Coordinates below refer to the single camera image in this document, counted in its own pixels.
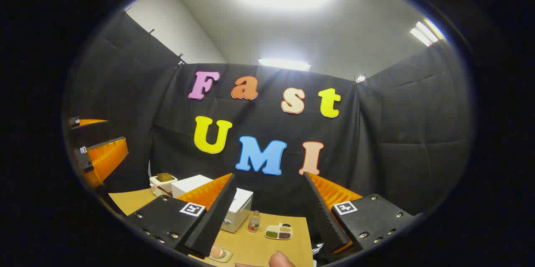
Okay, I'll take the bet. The white microwave oven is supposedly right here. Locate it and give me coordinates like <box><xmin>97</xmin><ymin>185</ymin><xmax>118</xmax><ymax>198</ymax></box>
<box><xmin>171</xmin><ymin>174</ymin><xmax>254</xmax><ymax>233</ymax></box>

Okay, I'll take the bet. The black backdrop cloth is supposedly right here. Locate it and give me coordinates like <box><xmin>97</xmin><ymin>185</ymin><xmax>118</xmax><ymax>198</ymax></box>
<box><xmin>63</xmin><ymin>8</ymin><xmax>475</xmax><ymax>217</ymax></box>

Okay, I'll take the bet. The clear bottle with red label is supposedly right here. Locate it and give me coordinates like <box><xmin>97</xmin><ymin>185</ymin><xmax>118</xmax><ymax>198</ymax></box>
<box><xmin>248</xmin><ymin>211</ymin><xmax>261</xmax><ymax>233</ymax></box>

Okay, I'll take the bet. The white toaster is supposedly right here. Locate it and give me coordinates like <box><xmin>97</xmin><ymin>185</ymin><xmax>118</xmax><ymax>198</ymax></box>
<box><xmin>150</xmin><ymin>173</ymin><xmax>178</xmax><ymax>197</ymax></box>

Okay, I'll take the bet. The cream square plate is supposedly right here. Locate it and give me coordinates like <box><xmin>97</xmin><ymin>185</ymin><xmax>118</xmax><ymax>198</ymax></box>
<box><xmin>208</xmin><ymin>245</ymin><xmax>233</xmax><ymax>263</ymax></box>

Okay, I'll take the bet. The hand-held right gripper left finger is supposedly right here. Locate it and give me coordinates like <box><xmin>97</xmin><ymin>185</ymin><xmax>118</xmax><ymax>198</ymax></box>
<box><xmin>125</xmin><ymin>173</ymin><xmax>237</xmax><ymax>259</ymax></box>

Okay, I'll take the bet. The white divided dish of beans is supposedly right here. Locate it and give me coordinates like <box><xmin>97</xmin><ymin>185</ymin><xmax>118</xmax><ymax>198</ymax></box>
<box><xmin>265</xmin><ymin>223</ymin><xmax>293</xmax><ymax>240</ymax></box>

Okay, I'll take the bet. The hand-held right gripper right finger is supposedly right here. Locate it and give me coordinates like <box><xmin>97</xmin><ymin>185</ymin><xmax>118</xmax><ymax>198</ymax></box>
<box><xmin>303</xmin><ymin>172</ymin><xmax>423</xmax><ymax>261</ymax></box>

